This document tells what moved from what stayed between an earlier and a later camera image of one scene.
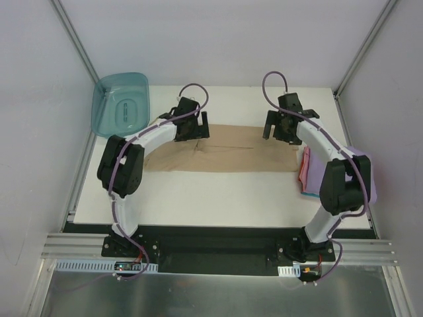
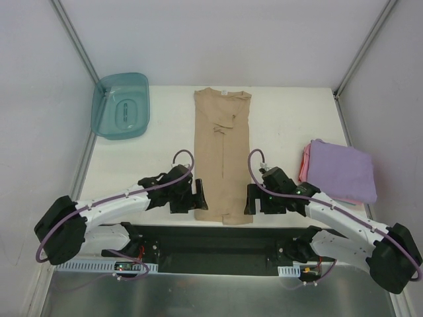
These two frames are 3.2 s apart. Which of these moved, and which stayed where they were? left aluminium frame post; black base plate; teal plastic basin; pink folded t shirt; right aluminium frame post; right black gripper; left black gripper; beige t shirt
Moved: right black gripper; beige t shirt; left black gripper
Stayed: pink folded t shirt; teal plastic basin; black base plate; left aluminium frame post; right aluminium frame post
